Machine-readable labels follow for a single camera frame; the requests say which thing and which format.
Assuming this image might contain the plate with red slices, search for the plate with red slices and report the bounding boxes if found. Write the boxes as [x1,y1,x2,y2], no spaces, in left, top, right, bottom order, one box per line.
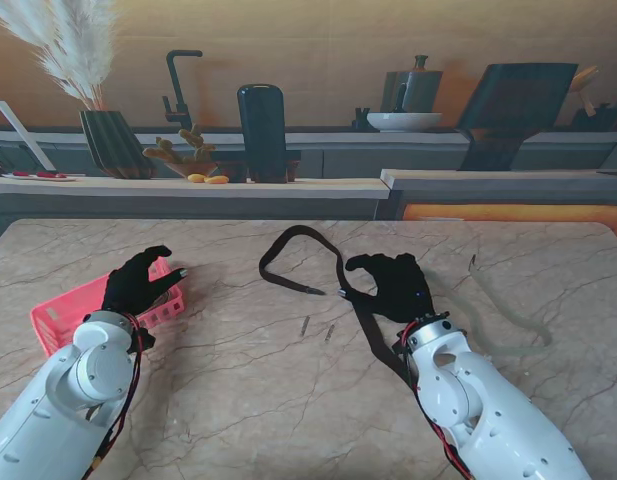
[1,170,78,182]

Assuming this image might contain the white leaning board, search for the white leaning board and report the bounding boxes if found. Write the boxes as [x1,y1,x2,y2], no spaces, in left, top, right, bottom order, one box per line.
[0,99,56,174]

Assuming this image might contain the red black arm cables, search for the red black arm cables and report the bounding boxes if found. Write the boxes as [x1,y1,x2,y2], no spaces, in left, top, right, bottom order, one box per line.
[395,322,472,476]
[87,312,149,471]

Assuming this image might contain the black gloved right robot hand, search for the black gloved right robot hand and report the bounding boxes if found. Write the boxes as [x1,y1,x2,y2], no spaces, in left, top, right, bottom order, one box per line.
[336,252,437,325]

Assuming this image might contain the white pampas grass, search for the white pampas grass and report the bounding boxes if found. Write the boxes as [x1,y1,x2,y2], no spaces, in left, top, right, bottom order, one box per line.
[0,0,118,112]

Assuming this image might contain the pink plastic storage basket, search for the pink plastic storage basket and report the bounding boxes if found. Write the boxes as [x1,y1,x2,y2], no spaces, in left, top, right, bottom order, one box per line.
[30,257,188,357]

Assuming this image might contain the pale beige webbing belt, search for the pale beige webbing belt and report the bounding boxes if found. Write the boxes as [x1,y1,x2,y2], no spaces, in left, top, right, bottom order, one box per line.
[427,253,553,357]

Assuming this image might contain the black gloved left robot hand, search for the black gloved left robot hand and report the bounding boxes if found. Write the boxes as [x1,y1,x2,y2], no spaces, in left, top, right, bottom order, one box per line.
[101,244,190,319]

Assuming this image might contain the cactus plant in bowl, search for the cactus plant in bowl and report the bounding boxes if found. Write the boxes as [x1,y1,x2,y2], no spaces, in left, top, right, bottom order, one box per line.
[141,123,218,179]

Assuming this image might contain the black kitchen faucet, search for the black kitchen faucet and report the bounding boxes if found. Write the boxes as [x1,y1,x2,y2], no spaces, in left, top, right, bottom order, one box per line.
[161,49,204,132]

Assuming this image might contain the grey pot with lid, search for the grey pot with lid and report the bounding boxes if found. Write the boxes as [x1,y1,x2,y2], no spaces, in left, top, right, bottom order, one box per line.
[380,54,444,114]

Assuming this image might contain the dark utensil holder with utensils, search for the dark utensil holder with utensils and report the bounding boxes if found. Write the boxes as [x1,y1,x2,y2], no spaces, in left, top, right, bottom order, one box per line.
[570,64,617,132]

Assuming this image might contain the dark ribbed vase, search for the dark ribbed vase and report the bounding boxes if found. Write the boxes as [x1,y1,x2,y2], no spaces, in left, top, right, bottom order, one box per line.
[79,109,157,180]

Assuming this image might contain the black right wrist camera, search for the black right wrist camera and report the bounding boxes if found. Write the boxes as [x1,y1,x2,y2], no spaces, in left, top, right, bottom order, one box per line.
[393,339,413,374]

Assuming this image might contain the white speckled bowl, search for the white speckled bowl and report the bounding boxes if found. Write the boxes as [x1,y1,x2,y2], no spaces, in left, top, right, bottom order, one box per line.
[366,111,444,133]

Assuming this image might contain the tall dark canister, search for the tall dark canister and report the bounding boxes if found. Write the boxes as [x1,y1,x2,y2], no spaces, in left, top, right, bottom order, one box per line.
[236,83,289,184]

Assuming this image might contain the dark brown webbing belt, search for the dark brown webbing belt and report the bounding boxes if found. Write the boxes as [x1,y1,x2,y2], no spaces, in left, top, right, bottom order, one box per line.
[259,225,419,391]

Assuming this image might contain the red black left arm cables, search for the red black left arm cables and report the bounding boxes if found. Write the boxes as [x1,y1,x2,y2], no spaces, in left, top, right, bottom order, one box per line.
[87,312,149,471]

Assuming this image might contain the grey counter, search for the grey counter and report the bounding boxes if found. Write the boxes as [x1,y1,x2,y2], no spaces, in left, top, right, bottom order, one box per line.
[380,168,617,222]

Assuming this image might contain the red black right arm cables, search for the red black right arm cables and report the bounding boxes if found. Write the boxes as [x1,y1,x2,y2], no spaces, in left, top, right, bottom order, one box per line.
[395,322,472,476]

